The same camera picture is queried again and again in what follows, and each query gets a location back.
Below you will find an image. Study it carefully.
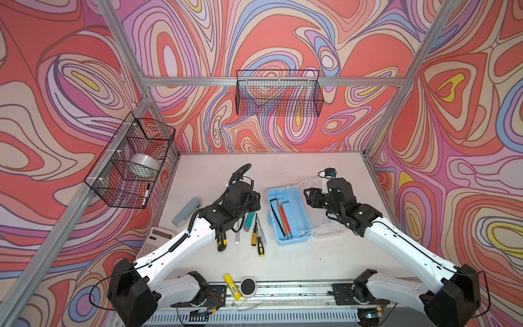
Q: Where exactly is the teal utility knife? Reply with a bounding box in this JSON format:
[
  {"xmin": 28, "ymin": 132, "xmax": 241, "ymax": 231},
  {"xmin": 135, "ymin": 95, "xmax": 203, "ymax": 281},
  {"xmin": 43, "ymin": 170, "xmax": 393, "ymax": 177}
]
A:
[{"xmin": 243, "ymin": 212, "xmax": 256, "ymax": 232}]

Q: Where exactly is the black large hex key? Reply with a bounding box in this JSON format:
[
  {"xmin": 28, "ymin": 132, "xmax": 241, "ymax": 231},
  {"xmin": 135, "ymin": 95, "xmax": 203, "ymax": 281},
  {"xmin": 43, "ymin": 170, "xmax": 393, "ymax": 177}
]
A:
[{"xmin": 269, "ymin": 198, "xmax": 287, "ymax": 237}]

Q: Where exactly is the yellow black utility knife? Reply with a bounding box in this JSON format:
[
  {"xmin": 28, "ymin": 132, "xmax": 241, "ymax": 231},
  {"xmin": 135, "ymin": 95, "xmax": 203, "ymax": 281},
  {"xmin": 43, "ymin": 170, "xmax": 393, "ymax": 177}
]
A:
[{"xmin": 217, "ymin": 233, "xmax": 227, "ymax": 252}]

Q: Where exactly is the orange handled hex key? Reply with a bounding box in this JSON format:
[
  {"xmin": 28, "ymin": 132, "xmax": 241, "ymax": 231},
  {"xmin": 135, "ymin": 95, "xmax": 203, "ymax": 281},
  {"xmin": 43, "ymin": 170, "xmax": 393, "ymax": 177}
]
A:
[{"xmin": 276, "ymin": 199, "xmax": 292, "ymax": 238}]

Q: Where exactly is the light blue plastic tool box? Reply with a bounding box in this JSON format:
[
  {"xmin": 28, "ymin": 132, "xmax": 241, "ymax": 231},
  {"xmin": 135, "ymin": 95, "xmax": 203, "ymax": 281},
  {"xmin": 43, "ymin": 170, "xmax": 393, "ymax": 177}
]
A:
[{"xmin": 266, "ymin": 186, "xmax": 313, "ymax": 246}]

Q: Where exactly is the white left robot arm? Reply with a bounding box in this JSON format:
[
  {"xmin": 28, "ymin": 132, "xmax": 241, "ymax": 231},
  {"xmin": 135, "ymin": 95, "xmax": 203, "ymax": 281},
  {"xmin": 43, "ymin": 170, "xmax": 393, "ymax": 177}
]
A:
[{"xmin": 107, "ymin": 181, "xmax": 261, "ymax": 326}]

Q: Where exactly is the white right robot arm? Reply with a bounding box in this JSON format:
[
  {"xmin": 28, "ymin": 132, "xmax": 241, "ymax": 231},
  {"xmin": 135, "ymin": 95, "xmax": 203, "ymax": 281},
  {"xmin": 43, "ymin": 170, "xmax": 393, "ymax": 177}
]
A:
[{"xmin": 303, "ymin": 177, "xmax": 481, "ymax": 326}]

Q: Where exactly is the silver small screwdriver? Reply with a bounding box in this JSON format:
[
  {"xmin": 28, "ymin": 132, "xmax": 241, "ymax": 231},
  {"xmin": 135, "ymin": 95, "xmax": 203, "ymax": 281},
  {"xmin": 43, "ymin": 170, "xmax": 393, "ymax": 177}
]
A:
[{"xmin": 256, "ymin": 217, "xmax": 267, "ymax": 246}]

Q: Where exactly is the orange black screwdriver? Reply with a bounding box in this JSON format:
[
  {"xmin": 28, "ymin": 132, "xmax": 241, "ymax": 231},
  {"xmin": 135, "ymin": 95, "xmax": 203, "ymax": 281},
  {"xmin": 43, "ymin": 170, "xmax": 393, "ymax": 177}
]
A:
[{"xmin": 251, "ymin": 214, "xmax": 257, "ymax": 247}]

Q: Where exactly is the yellow black screwdriver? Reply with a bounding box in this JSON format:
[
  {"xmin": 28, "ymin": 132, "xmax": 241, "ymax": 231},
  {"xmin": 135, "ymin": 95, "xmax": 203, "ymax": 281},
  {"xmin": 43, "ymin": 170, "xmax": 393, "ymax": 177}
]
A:
[{"xmin": 255, "ymin": 219, "xmax": 265, "ymax": 257}]

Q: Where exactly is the light blue stapler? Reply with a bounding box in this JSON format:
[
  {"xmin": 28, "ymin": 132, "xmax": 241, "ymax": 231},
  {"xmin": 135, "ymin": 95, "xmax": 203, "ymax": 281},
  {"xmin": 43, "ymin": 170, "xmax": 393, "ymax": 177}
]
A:
[{"xmin": 172, "ymin": 198, "xmax": 201, "ymax": 227}]

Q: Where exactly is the black white tape roll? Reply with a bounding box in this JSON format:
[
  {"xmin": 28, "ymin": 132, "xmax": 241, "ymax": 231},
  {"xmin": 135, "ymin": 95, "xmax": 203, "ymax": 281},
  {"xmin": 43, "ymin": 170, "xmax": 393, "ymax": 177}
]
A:
[{"xmin": 240, "ymin": 277, "xmax": 257, "ymax": 299}]

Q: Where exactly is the yellow glue stick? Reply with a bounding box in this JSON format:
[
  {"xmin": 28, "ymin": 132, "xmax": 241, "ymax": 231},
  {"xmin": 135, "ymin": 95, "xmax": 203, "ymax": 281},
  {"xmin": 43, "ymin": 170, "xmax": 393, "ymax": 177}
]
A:
[{"xmin": 223, "ymin": 273, "xmax": 242, "ymax": 301}]

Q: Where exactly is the white calculator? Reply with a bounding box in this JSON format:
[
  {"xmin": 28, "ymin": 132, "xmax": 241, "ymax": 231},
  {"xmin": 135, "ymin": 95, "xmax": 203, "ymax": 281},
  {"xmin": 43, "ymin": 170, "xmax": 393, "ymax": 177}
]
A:
[{"xmin": 136, "ymin": 227, "xmax": 177, "ymax": 259}]

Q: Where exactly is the black marker in basket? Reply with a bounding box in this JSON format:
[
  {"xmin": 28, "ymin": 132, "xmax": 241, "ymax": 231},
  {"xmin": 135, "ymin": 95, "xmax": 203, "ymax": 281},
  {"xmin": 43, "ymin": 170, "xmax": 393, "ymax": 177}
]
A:
[{"xmin": 142, "ymin": 183, "xmax": 151, "ymax": 208}]

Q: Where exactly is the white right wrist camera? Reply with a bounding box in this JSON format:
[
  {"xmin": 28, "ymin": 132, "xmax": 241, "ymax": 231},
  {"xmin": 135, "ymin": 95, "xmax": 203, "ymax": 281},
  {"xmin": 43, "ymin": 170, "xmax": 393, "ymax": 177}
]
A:
[{"xmin": 318, "ymin": 168, "xmax": 337, "ymax": 179}]

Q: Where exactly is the grey duct tape roll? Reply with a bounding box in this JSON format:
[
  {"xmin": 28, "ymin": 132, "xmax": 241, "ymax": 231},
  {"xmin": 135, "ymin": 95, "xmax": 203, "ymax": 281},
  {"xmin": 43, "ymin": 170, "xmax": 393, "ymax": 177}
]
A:
[{"xmin": 129, "ymin": 153, "xmax": 160, "ymax": 176}]

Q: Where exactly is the aluminium mounting rail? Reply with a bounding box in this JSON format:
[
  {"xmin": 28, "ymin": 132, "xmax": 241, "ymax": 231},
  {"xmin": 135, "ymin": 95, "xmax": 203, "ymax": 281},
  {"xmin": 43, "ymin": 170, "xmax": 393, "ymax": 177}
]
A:
[{"xmin": 110, "ymin": 279, "xmax": 450, "ymax": 327}]

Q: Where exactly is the black wire basket back wall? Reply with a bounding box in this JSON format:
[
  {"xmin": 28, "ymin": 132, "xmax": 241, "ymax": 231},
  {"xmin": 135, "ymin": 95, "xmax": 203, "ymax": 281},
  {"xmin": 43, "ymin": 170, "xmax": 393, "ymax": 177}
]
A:
[{"xmin": 235, "ymin": 68, "xmax": 324, "ymax": 117}]

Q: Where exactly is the black wire basket wall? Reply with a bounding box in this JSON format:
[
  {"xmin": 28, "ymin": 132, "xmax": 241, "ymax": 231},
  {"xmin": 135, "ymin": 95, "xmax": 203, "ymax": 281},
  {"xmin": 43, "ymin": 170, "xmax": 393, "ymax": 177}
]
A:
[
  {"xmin": 235, "ymin": 68, "xmax": 324, "ymax": 117},
  {"xmin": 84, "ymin": 113, "xmax": 176, "ymax": 209}
]

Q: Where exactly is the black wire basket left wall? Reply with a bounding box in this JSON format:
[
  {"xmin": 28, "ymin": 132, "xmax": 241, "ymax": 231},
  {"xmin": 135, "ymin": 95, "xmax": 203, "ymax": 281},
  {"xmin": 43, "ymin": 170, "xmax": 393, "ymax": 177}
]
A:
[{"xmin": 84, "ymin": 113, "xmax": 176, "ymax": 209}]

